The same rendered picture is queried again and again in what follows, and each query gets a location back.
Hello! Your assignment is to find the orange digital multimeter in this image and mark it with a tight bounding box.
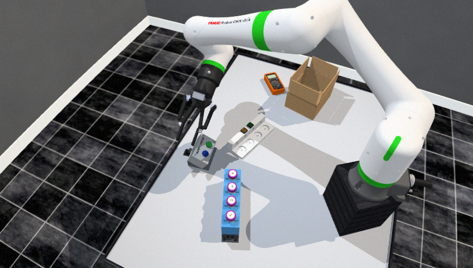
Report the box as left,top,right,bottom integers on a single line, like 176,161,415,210
264,72,285,95

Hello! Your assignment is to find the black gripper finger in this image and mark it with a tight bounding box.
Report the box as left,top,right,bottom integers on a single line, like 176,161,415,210
191,100,217,146
176,94,198,141

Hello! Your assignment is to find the white button housing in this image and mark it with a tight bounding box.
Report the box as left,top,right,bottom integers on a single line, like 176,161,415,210
183,133,217,170

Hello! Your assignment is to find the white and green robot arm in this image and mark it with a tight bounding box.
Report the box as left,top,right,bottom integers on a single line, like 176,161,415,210
183,0,435,202

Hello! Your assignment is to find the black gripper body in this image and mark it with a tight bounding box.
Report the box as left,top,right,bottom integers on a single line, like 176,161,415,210
190,78,216,109

